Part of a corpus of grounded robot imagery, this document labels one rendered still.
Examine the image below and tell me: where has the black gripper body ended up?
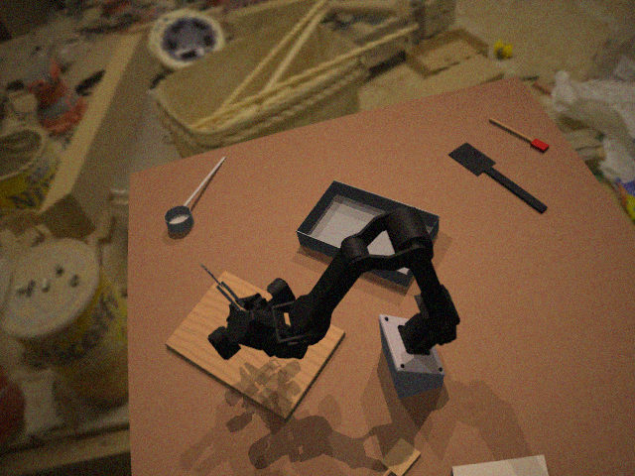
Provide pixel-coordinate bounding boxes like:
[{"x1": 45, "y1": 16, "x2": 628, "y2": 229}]
[{"x1": 207, "y1": 278, "x2": 296, "y2": 360}]

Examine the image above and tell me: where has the grey saucepan with long handle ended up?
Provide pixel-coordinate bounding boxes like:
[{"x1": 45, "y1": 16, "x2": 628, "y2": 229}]
[{"x1": 164, "y1": 157, "x2": 225, "y2": 233}]

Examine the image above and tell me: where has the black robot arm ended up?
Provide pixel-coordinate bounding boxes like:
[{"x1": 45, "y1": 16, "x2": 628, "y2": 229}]
[{"x1": 226, "y1": 206, "x2": 460, "y2": 359}]

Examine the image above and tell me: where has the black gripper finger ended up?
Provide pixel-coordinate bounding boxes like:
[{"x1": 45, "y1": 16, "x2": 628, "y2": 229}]
[
  {"x1": 226, "y1": 303, "x2": 238, "y2": 323},
  {"x1": 235, "y1": 294, "x2": 261, "y2": 311}
]

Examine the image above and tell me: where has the grey metal roasting tin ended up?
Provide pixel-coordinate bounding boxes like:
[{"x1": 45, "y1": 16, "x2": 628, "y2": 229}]
[{"x1": 296, "y1": 179, "x2": 440, "y2": 288}]

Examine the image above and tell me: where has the black spatula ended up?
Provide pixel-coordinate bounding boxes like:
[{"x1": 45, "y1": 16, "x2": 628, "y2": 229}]
[{"x1": 448, "y1": 143, "x2": 548, "y2": 213}]

